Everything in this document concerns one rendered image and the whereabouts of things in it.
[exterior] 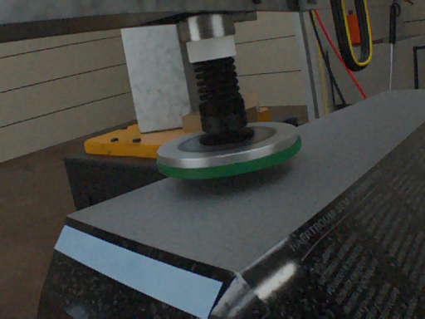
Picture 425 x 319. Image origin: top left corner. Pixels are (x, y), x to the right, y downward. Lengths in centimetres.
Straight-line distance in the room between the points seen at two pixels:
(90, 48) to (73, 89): 75
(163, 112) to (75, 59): 610
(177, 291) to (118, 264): 11
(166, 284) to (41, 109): 675
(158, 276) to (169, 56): 105
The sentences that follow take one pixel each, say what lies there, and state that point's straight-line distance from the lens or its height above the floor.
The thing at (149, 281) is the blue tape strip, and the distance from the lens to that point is 49.
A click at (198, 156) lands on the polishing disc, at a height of 88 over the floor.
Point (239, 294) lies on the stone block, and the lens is 42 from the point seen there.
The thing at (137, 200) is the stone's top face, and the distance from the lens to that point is 68.
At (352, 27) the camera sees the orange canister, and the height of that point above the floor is 101.
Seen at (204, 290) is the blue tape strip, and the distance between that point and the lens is 43.
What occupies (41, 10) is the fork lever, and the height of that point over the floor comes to 108.
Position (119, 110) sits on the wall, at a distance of 796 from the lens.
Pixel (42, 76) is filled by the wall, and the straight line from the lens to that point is 722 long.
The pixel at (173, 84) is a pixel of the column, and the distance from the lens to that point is 146.
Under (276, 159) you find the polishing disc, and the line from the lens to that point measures 62.
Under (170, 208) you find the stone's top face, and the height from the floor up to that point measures 82.
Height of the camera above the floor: 102
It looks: 11 degrees down
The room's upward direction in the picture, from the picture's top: 10 degrees counter-clockwise
